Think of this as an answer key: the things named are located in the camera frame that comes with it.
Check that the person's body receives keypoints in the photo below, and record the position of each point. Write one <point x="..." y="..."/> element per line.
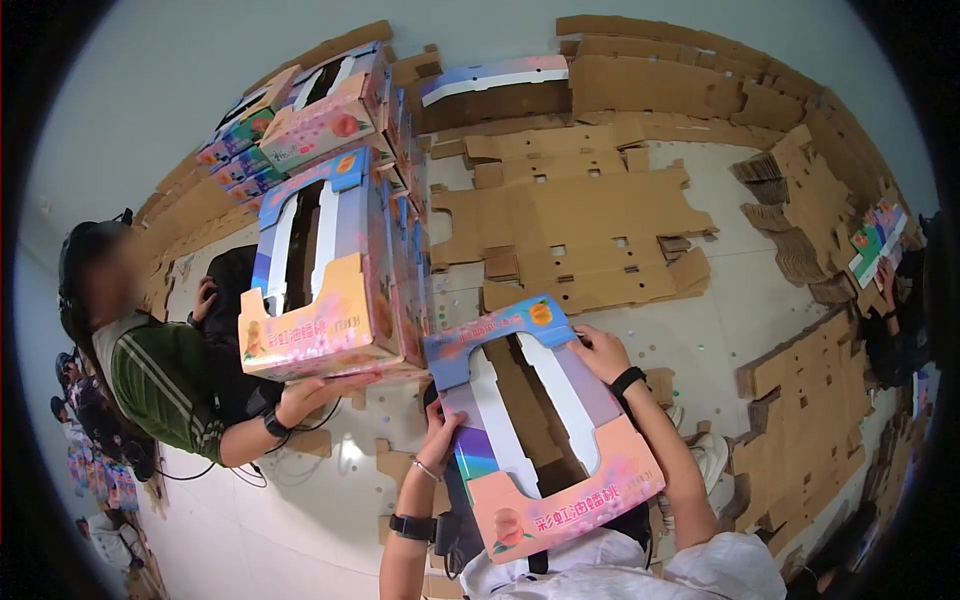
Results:
<point x="600" y="570"/>

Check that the person's left thumb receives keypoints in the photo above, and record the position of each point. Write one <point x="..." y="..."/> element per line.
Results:
<point x="456" y="427"/>

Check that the person's left fingers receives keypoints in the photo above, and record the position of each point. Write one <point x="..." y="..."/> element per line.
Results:
<point x="433" y="412"/>

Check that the pile of folded cardboard inserts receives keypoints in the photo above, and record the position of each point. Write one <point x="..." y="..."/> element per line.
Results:
<point x="802" y="210"/>

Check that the person's right fingers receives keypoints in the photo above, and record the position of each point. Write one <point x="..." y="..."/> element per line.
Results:
<point x="583" y="334"/>

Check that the pink blue peach carton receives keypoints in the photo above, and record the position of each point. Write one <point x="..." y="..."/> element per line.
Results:
<point x="349" y="315"/>
<point x="592" y="480"/>

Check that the row of leaning cardboard sheets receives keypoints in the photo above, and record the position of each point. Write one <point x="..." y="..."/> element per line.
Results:
<point x="191" y="217"/>

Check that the pile of notched cardboard sheets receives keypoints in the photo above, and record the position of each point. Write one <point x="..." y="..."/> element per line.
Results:
<point x="806" y="442"/>

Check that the small cardboard scrap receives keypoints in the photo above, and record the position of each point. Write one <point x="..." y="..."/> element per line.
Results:
<point x="394" y="465"/>
<point x="309" y="442"/>

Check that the person's right hand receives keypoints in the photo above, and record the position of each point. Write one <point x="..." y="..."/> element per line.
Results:
<point x="604" y="356"/>

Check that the flat colourful box blank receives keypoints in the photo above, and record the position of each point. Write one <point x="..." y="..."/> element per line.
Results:
<point x="876" y="241"/>

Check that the black wrist band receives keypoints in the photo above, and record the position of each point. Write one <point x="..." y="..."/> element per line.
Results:
<point x="412" y="527"/>
<point x="627" y="380"/>

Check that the flat blue pink box blank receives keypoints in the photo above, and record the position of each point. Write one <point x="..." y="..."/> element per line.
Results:
<point x="495" y="75"/>

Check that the pile of brown cardboard sheets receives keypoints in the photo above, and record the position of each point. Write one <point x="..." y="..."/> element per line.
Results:
<point x="675" y="82"/>

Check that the stack of colourful fruit boxes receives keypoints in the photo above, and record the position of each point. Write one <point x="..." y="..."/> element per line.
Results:
<point x="322" y="124"/>

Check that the person's left hand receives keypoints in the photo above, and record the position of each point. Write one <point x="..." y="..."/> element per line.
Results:
<point x="437" y="446"/>

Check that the pile of flat die-cut cardboard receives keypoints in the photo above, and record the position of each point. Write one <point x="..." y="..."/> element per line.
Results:
<point x="577" y="225"/>

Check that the person's right thumb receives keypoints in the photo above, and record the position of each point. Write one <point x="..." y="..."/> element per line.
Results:
<point x="579" y="352"/>

